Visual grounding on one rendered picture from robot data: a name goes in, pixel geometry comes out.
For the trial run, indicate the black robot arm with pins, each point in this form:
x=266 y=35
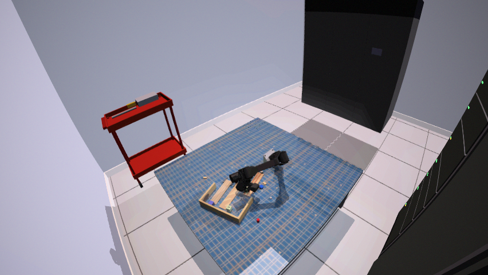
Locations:
x=247 y=173

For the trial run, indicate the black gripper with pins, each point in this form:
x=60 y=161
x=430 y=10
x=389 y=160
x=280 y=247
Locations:
x=252 y=186

